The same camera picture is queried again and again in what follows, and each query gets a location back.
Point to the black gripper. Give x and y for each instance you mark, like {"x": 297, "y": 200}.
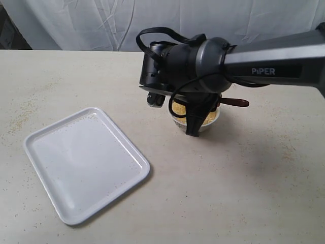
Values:
{"x": 154, "y": 80}

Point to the dark red wooden spoon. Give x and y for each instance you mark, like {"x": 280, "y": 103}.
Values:
{"x": 234, "y": 102}

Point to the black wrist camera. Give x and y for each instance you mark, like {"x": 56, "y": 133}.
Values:
{"x": 155, "y": 100}

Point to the white ceramic bowl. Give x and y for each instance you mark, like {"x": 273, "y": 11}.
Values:
{"x": 194, "y": 115}

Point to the white rectangular plastic tray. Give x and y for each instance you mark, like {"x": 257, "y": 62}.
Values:
{"x": 84, "y": 163}

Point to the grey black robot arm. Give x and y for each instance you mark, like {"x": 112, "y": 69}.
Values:
{"x": 196, "y": 71}

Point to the white backdrop cloth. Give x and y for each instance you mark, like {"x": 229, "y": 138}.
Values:
{"x": 113, "y": 25}

